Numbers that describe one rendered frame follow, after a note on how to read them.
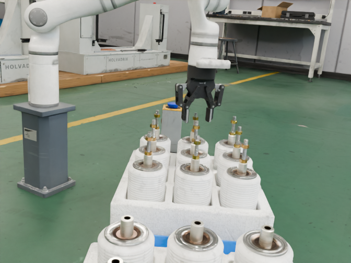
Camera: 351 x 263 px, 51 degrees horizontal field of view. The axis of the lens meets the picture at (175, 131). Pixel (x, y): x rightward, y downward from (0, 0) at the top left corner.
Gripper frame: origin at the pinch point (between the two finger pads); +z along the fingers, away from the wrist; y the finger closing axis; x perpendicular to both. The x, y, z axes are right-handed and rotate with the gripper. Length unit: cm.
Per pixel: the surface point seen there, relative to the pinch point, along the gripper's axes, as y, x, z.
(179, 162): 4.6, 1.0, 12.3
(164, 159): 8.6, -0.6, 12.0
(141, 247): 27.6, 38.3, 10.9
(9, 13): 48, -241, -22
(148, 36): -102, -345, -7
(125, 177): 18.6, -3.8, 17.7
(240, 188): -3.2, 19.7, 12.6
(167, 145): 3.1, -11.8, 11.9
